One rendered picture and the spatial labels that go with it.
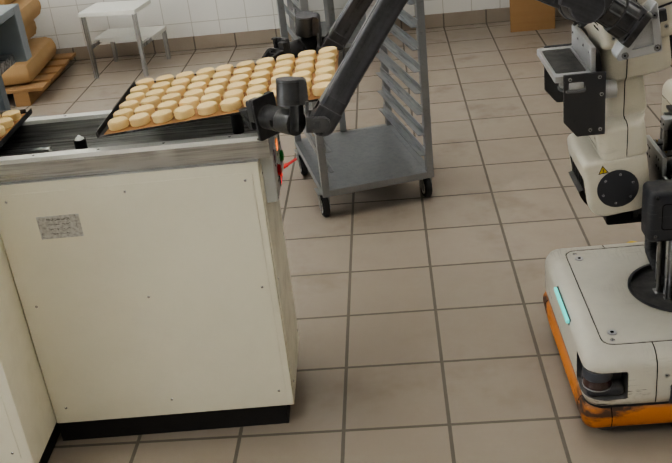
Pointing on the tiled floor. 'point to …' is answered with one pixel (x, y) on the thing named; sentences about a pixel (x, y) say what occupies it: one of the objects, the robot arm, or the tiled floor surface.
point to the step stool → (122, 30)
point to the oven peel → (529, 13)
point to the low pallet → (27, 93)
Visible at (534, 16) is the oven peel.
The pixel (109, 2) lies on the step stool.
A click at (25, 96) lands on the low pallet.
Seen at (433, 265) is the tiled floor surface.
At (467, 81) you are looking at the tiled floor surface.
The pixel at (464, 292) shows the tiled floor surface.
